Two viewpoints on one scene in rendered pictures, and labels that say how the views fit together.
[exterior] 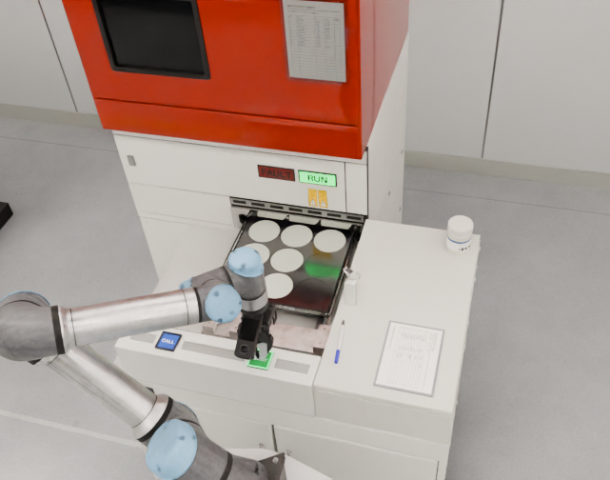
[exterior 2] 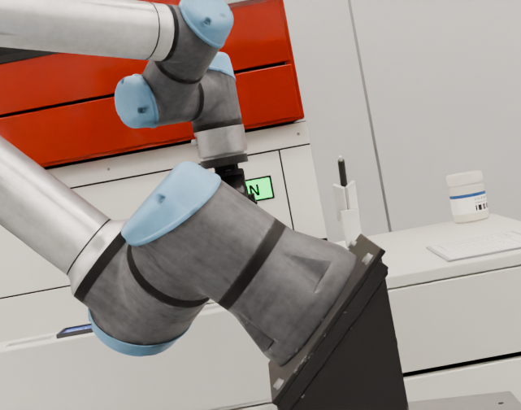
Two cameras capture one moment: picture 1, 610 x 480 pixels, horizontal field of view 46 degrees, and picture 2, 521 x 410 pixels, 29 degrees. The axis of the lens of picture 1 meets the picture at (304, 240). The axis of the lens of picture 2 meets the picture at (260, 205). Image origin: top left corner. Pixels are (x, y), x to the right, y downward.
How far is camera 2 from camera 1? 145 cm
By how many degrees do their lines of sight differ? 44
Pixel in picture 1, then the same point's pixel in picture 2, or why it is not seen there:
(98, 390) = (13, 172)
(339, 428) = (416, 394)
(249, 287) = (222, 93)
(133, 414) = (80, 220)
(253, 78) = not seen: hidden behind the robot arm
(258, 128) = not seen: hidden behind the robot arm
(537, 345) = not seen: outside the picture
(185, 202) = (37, 318)
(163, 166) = (2, 253)
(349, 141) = (283, 89)
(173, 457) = (185, 172)
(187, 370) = (123, 359)
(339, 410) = (407, 334)
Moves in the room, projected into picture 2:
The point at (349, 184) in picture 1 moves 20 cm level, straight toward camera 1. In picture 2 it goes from (292, 187) to (321, 185)
